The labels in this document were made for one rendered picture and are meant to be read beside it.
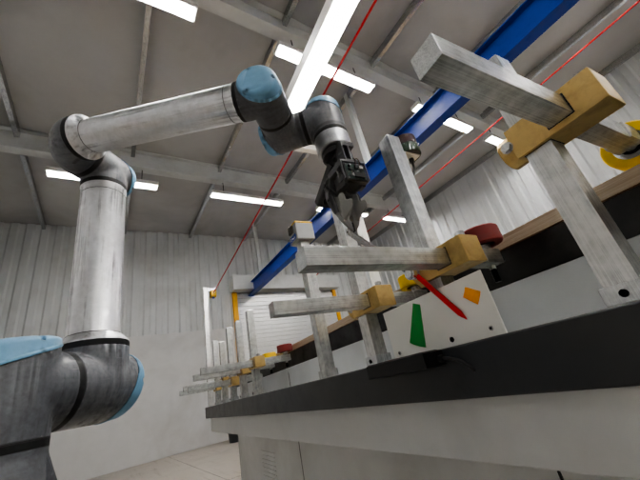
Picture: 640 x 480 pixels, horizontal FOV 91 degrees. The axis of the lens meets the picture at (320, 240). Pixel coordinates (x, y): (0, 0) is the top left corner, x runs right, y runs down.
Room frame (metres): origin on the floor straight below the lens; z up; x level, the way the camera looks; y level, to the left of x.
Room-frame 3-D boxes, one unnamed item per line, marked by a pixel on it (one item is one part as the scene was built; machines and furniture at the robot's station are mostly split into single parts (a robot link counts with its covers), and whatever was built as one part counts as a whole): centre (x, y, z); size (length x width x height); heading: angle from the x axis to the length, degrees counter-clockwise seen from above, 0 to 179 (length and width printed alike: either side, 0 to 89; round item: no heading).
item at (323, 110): (0.65, -0.08, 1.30); 0.10 x 0.09 x 0.12; 82
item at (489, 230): (0.62, -0.32, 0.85); 0.08 x 0.08 x 0.11
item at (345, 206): (0.63, -0.07, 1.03); 0.06 x 0.03 x 0.09; 31
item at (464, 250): (0.58, -0.22, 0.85); 0.13 x 0.06 x 0.05; 32
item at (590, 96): (0.37, -0.35, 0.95); 0.13 x 0.06 x 0.05; 32
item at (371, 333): (0.81, -0.07, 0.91); 0.03 x 0.03 x 0.48; 32
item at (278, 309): (0.75, -0.06, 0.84); 0.43 x 0.03 x 0.04; 122
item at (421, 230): (0.60, -0.21, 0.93); 0.03 x 0.03 x 0.48; 32
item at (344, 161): (0.64, -0.09, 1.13); 0.09 x 0.08 x 0.12; 32
